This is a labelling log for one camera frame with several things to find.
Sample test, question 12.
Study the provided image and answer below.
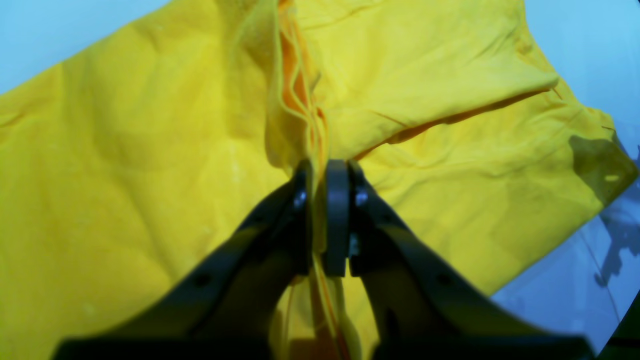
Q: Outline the yellow orange T-shirt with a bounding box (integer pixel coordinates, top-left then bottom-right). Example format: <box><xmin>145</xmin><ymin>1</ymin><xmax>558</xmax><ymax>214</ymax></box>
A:
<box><xmin>1</xmin><ymin>0</ymin><xmax>638</xmax><ymax>360</ymax></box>

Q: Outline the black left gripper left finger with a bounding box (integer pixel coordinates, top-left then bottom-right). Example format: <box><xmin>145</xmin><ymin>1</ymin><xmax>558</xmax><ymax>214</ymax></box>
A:
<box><xmin>54</xmin><ymin>160</ymin><xmax>313</xmax><ymax>360</ymax></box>

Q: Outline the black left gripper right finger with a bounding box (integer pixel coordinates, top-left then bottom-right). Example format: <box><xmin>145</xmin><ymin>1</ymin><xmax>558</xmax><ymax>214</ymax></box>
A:
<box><xmin>322</xmin><ymin>159</ymin><xmax>594</xmax><ymax>360</ymax></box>

